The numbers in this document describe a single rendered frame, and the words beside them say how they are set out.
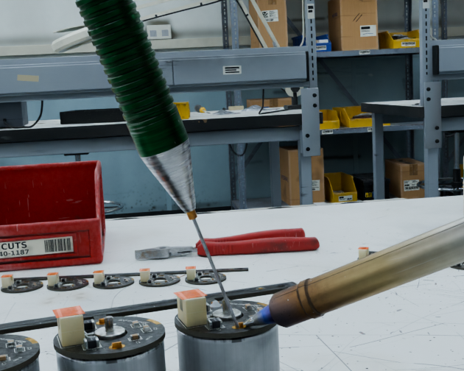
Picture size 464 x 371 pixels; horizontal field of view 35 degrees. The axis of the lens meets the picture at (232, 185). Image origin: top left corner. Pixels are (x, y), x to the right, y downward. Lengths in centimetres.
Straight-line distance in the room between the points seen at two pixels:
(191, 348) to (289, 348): 16
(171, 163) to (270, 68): 237
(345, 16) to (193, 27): 94
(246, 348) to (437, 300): 24
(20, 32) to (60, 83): 220
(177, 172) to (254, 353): 5
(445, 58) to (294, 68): 54
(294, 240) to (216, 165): 415
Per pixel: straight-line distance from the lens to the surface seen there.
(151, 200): 466
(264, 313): 16
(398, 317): 37
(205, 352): 17
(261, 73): 252
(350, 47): 437
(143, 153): 15
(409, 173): 446
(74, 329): 17
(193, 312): 17
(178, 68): 248
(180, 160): 15
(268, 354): 17
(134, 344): 16
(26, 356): 16
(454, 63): 271
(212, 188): 467
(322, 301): 16
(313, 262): 48
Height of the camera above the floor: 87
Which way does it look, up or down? 8 degrees down
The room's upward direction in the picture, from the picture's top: 3 degrees counter-clockwise
